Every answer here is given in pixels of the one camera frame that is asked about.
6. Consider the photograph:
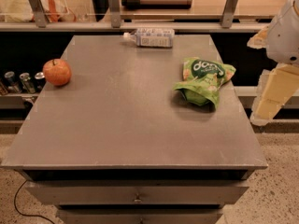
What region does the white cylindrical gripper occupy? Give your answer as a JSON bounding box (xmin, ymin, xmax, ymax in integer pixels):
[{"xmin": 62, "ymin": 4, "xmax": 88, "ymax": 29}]
[{"xmin": 247, "ymin": 0, "xmax": 299, "ymax": 126}]

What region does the green rice chip bag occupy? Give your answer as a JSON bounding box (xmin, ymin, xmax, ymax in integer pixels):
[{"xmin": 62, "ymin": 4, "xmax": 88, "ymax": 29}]
[{"xmin": 173, "ymin": 57, "xmax": 235, "ymax": 108}]

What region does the red apple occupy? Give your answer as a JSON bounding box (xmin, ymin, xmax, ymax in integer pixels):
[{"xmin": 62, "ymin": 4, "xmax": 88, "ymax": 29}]
[{"xmin": 42, "ymin": 59, "xmax": 72, "ymax": 86}]

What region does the white and orange bag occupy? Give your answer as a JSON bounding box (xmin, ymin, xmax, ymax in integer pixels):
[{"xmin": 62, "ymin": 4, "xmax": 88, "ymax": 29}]
[{"xmin": 0, "ymin": 0, "xmax": 69, "ymax": 23}]

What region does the clear plastic water bottle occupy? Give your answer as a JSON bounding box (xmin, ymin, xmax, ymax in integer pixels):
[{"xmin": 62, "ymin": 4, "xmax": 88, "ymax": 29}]
[{"xmin": 123, "ymin": 28, "xmax": 175, "ymax": 48}]

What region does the silver can right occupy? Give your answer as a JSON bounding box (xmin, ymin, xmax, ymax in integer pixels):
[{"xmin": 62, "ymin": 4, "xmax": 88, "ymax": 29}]
[{"xmin": 35, "ymin": 72, "xmax": 46, "ymax": 91}]

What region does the silver can middle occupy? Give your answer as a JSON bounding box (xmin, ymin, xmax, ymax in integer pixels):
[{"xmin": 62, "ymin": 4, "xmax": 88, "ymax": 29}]
[{"xmin": 19, "ymin": 73, "xmax": 36, "ymax": 93}]

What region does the upper grey drawer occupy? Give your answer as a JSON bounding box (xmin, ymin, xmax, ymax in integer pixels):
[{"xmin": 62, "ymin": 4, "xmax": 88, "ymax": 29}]
[{"xmin": 25, "ymin": 180, "xmax": 249, "ymax": 205}]

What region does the grey drawer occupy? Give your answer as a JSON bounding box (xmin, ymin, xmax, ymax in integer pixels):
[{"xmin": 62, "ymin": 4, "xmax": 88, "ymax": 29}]
[
  {"xmin": 57, "ymin": 208, "xmax": 222, "ymax": 224},
  {"xmin": 25, "ymin": 180, "xmax": 249, "ymax": 205}
]

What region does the lower grey drawer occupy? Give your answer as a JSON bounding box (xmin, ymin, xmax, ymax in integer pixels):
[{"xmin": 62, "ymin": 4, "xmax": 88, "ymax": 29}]
[{"xmin": 57, "ymin": 208, "xmax": 222, "ymax": 224}]

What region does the right metal bracket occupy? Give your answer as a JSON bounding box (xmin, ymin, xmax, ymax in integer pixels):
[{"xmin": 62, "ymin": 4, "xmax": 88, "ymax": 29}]
[{"xmin": 221, "ymin": 0, "xmax": 238, "ymax": 28}]

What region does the metal bracket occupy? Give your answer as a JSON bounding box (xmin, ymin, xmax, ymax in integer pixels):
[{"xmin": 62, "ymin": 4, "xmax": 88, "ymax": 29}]
[
  {"xmin": 108, "ymin": 0, "xmax": 121, "ymax": 28},
  {"xmin": 221, "ymin": 0, "xmax": 238, "ymax": 28},
  {"xmin": 28, "ymin": 0, "xmax": 49, "ymax": 28}
]

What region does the middle metal bracket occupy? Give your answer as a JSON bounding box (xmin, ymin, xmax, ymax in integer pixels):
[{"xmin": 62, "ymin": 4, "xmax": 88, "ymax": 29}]
[{"xmin": 108, "ymin": 0, "xmax": 121, "ymax": 28}]

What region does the left metal bracket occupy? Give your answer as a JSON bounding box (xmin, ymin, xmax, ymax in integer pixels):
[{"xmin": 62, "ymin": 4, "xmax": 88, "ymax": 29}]
[{"xmin": 28, "ymin": 0, "xmax": 49, "ymax": 28}]

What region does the black floor cable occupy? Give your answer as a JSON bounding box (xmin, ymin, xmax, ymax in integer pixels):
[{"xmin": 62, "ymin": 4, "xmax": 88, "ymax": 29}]
[{"xmin": 13, "ymin": 179, "xmax": 56, "ymax": 224}]

